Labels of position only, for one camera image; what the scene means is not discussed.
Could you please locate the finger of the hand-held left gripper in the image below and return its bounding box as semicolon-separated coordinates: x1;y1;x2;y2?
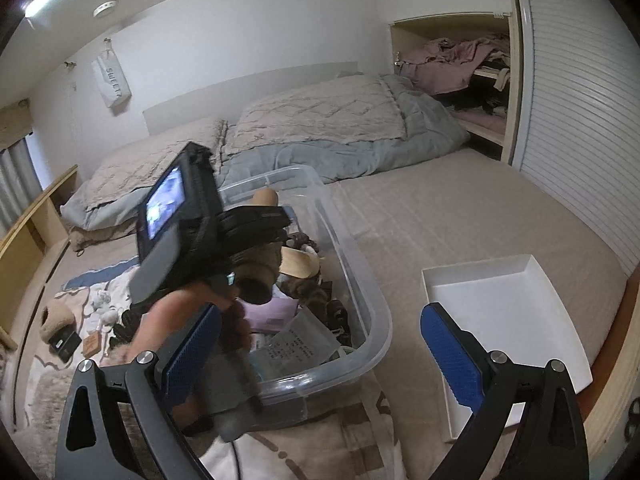
220;207;293;246

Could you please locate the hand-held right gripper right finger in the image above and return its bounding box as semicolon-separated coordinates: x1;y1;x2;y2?
420;302;587;480

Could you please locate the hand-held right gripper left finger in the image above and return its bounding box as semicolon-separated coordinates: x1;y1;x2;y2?
54;304;223;480

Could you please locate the cardboard tube with rope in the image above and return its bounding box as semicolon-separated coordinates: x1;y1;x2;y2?
227;186;286;306

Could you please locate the clear plastic storage box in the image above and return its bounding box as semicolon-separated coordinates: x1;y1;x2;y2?
215;166;393;406

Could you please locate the person's left hand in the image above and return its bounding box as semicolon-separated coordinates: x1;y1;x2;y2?
122;280;251;363

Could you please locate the beige textured pillow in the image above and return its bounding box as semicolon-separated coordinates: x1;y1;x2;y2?
75;119;231;211
222;74;406;158

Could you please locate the white shallow tray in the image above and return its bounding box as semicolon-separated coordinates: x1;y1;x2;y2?
421;254;593;443

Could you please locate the beige fleece blanket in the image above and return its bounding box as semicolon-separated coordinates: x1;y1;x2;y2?
67;227;138;253

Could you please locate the lilac packet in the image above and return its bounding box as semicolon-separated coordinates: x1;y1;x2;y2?
250;302;301;333

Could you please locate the white headboard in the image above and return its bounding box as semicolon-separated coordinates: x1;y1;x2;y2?
142;61;358;136

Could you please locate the printed paper leaflet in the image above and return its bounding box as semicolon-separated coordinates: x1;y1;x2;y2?
250;327;341;381

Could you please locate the small black box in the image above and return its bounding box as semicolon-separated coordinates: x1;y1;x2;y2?
49;330;83;361

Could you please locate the wooden bedside shelf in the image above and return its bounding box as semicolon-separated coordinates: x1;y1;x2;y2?
0;165;81;351

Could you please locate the white hanging bag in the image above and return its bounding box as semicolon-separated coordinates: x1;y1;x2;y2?
91;45;133;117

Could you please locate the beige bed sheet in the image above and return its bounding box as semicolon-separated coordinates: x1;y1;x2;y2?
10;147;628;480

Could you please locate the grey curtain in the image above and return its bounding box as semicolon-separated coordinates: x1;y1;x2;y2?
0;137;43;231

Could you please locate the printed beige valance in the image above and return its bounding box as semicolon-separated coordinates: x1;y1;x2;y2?
0;101;33;148

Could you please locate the grey duvet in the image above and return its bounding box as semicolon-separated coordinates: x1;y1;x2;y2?
60;74;471;231

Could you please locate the cream wardrobe cabinet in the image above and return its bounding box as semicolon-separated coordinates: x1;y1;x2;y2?
390;10;521;166

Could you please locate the pink clothes pile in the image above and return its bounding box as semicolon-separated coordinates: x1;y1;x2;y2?
400;34;511;95

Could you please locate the dark clothes pile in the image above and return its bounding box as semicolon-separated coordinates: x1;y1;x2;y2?
440;67;511;116

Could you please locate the white shutter door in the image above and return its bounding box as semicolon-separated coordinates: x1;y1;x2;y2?
507;0;640;281

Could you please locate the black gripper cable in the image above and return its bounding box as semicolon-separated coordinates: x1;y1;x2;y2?
227;437;246;480

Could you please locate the wooden bed frame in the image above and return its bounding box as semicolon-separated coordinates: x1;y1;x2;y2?
585;260;640;461

